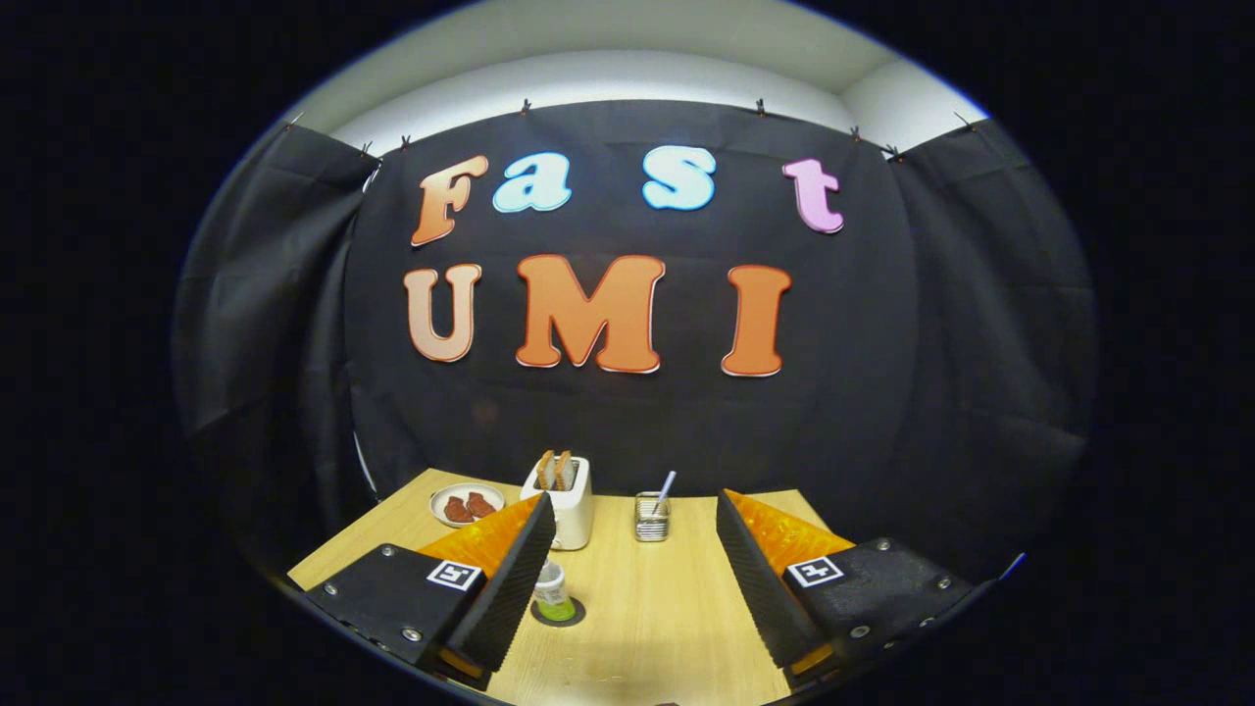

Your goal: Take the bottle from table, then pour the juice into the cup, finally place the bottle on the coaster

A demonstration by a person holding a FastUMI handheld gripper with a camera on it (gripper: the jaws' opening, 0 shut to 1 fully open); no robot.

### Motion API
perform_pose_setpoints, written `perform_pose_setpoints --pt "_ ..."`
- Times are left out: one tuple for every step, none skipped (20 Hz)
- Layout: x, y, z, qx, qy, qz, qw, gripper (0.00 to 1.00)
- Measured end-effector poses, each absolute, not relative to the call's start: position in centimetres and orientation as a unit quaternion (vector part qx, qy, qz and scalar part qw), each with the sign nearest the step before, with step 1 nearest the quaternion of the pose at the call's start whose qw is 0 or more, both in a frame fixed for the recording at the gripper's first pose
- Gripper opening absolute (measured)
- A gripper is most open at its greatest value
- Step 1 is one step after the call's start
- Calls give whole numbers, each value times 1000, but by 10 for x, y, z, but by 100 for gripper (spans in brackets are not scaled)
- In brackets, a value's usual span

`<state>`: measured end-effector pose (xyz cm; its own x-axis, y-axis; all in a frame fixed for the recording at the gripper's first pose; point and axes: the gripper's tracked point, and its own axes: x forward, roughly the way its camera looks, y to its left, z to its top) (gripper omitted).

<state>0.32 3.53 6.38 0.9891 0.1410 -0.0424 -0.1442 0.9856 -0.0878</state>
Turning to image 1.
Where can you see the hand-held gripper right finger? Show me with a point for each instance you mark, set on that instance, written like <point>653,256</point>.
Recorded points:
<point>760,588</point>

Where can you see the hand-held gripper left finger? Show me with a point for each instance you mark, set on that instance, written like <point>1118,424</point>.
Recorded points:
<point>515,579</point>

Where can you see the clear juice bottle green label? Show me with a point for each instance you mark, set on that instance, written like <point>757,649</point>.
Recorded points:
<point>554,593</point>

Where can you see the dark brown round coaster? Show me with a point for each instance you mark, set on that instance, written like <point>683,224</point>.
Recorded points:
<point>578,613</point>

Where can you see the brown meat piece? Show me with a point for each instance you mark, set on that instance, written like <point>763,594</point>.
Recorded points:
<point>458,510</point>
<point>480,504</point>

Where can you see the white toaster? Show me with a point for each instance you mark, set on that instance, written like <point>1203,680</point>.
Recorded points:
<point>574,515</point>

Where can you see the wooden table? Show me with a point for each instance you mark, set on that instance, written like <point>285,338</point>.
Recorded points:
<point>657,598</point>

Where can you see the small beige plate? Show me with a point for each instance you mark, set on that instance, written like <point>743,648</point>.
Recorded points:
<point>438,502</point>

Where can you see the toast slice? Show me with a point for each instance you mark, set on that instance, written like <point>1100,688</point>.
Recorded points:
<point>564,470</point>
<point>545,471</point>

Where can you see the metal mesh holder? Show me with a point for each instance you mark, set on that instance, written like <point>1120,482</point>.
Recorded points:
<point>650,528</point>

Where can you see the white straw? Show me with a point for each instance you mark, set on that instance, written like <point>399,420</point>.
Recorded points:
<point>667,483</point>

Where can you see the row of small cloth clips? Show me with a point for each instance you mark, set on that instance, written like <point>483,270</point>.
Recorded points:
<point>892,152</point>

